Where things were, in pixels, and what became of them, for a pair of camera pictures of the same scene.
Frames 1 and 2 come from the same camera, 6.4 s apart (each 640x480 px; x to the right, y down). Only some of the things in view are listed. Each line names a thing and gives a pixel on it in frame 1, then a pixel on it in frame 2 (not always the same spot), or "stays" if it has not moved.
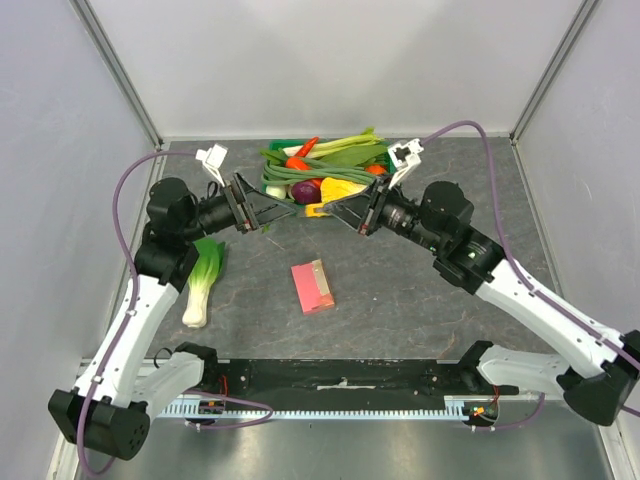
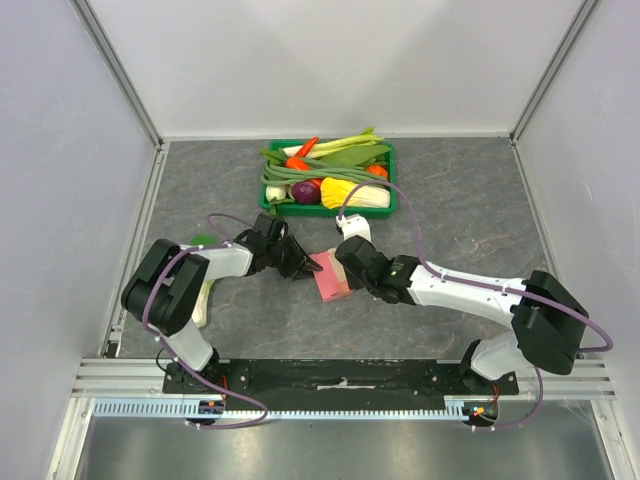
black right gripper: x=371 y=207 -> x=347 y=255
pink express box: x=313 y=286 -> x=332 y=280
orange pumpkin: x=376 y=169 stays
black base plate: x=333 y=381 stays
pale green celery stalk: x=368 y=138 stays
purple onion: x=306 y=192 stays
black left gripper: x=245 y=216 -> x=297 y=257
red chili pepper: x=303 y=150 stays
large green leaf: x=357 y=157 stays
